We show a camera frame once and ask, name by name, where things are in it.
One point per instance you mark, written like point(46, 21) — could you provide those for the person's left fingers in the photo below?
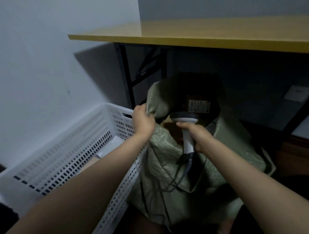
point(142, 108)

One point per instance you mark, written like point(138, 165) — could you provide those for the white flat package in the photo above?
point(109, 147)

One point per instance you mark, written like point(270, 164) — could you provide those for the person's right forearm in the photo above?
point(253, 190)

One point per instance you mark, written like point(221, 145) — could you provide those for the green woven sack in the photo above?
point(193, 168)

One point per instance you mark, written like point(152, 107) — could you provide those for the yellow folding table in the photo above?
point(193, 36)

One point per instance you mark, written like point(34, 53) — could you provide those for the person's left hand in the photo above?
point(142, 121)

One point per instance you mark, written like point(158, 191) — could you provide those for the brown cardboard piece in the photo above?
point(89, 164)

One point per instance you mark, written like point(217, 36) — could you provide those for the white handheld barcode scanner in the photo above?
point(187, 135)

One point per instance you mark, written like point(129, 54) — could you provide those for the white wall socket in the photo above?
point(296, 93)

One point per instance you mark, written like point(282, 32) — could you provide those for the person's right fingers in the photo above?
point(187, 127)

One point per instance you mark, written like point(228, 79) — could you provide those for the brown cardboard box with label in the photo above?
point(193, 102)

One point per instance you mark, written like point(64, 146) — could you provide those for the person's left forearm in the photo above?
point(79, 190)

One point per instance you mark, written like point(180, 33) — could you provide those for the white perforated plastic basket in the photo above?
point(65, 164)

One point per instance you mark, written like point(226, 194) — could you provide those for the person's right hand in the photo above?
point(196, 135)

